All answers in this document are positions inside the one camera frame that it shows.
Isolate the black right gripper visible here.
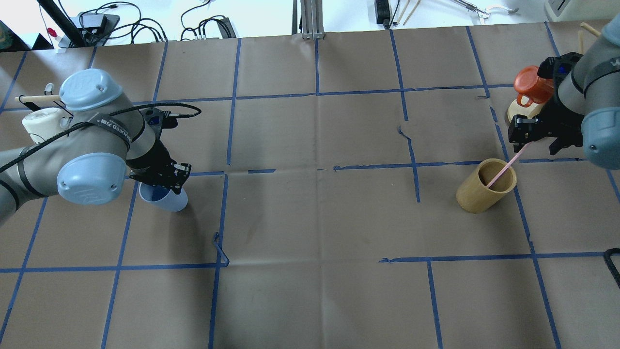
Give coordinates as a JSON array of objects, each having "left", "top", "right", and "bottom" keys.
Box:
[{"left": 508, "top": 101, "right": 583, "bottom": 155}]

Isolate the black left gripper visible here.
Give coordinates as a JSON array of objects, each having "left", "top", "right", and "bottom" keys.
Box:
[{"left": 128, "top": 143, "right": 192, "bottom": 194}]

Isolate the light blue plastic cup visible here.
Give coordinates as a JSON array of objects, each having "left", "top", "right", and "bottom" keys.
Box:
[{"left": 138, "top": 183, "right": 188, "bottom": 212}]

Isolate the pink chopstick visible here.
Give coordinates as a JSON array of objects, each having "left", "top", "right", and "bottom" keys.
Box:
[{"left": 486, "top": 142, "right": 531, "bottom": 188}]

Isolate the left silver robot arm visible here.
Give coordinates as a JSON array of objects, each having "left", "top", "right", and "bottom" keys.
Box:
[{"left": 0, "top": 68, "right": 201, "bottom": 222}]

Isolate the wooden mug tree stand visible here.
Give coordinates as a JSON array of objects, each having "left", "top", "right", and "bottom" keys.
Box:
[{"left": 506, "top": 22, "right": 604, "bottom": 122}]

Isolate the bamboo cylinder holder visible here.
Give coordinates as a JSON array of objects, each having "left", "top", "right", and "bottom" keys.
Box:
[{"left": 456, "top": 159, "right": 517, "bottom": 214}]

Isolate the white mug on rack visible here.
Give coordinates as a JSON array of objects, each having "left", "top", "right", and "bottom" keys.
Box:
[{"left": 22, "top": 108, "right": 72, "bottom": 145}]

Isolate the black power adapter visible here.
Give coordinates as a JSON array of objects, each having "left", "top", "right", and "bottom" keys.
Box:
[{"left": 73, "top": 13, "right": 120, "bottom": 35}]

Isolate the black wire mug rack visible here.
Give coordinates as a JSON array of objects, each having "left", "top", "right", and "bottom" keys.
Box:
[{"left": 14, "top": 83, "right": 73, "bottom": 119}]

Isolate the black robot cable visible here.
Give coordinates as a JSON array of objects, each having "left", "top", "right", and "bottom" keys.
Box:
[{"left": 0, "top": 103, "right": 202, "bottom": 173}]

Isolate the aluminium frame post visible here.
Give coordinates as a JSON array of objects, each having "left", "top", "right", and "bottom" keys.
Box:
[{"left": 292, "top": 0, "right": 325, "bottom": 40}]

